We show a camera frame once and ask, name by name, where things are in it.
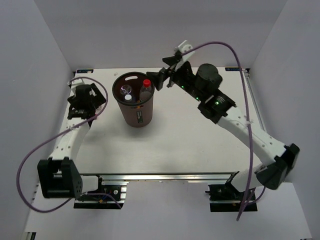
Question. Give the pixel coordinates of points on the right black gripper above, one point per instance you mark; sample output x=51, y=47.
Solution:
x=158, y=77

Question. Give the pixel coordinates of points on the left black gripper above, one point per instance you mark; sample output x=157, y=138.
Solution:
x=98, y=99

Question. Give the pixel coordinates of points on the red cap bottle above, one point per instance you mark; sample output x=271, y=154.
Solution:
x=145, y=91

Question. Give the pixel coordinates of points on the blue label water bottle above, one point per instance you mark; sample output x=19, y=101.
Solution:
x=128, y=98
x=126, y=89

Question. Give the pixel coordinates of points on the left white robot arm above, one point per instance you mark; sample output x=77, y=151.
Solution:
x=58, y=175

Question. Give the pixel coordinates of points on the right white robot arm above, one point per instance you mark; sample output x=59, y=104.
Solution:
x=276, y=158

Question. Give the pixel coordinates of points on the brown plastic waste bin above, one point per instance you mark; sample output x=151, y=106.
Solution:
x=135, y=114

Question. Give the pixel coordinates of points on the left blue corner sticker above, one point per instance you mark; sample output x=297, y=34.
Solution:
x=84, y=71

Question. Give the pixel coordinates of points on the blue corner sticker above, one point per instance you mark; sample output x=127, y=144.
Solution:
x=233, y=69
x=84, y=71

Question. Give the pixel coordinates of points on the right blue corner sticker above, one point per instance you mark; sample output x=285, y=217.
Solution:
x=233, y=69

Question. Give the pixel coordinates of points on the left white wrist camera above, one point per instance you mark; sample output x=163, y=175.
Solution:
x=75, y=83

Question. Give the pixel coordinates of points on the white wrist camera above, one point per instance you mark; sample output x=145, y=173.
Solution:
x=183, y=51
x=75, y=83

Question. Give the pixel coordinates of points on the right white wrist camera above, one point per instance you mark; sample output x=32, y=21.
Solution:
x=183, y=51

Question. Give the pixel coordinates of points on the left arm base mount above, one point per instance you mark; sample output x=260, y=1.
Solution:
x=101, y=192

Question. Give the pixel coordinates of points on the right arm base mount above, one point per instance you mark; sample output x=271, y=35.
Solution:
x=223, y=197

